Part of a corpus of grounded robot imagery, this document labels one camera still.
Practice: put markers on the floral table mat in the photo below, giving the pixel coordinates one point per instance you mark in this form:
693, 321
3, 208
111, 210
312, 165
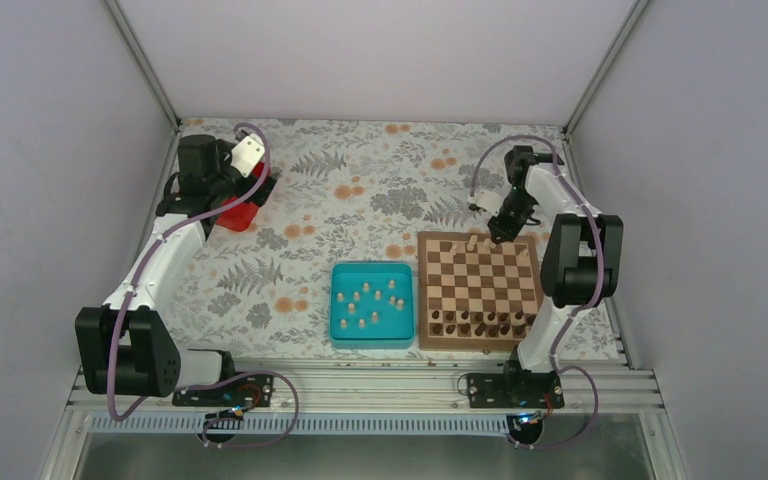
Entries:
346, 191

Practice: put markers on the dark chess pieces row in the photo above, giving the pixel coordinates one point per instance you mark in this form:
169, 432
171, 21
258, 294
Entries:
479, 325

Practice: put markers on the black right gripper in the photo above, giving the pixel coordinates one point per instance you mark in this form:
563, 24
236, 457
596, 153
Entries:
509, 232

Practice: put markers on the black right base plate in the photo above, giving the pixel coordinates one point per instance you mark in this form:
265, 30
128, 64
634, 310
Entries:
526, 390

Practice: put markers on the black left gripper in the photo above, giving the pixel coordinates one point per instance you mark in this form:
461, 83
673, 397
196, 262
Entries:
264, 191

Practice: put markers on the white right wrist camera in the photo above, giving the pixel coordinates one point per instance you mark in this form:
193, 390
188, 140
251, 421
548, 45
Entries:
486, 201

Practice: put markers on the aluminium corner post left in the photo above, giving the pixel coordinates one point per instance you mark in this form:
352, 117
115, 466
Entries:
128, 35

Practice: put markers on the aluminium corner post right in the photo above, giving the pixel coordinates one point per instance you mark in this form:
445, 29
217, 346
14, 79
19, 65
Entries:
636, 12

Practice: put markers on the teal plastic tray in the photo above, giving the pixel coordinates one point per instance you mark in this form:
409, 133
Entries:
372, 306

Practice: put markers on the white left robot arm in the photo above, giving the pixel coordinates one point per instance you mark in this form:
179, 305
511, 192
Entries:
124, 345

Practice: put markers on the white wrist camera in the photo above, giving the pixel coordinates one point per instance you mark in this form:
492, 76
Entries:
486, 201
247, 154

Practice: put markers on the red plastic tray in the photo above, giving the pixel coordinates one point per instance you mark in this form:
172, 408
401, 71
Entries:
239, 218

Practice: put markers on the aluminium corner post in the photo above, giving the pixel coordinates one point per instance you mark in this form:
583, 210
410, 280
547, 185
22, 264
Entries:
128, 35
636, 12

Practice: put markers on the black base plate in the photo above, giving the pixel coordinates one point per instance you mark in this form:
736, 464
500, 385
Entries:
526, 390
251, 391

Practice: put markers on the wooden chess board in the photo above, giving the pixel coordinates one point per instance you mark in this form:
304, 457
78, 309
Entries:
475, 281

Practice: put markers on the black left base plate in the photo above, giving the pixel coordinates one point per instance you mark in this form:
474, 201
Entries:
251, 391

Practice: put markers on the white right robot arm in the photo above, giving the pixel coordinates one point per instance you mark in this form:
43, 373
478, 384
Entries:
581, 262

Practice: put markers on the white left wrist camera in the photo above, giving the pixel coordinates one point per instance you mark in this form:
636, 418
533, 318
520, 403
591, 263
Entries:
247, 154

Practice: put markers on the aluminium front rail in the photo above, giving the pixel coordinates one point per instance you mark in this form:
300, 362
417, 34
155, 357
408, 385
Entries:
432, 390

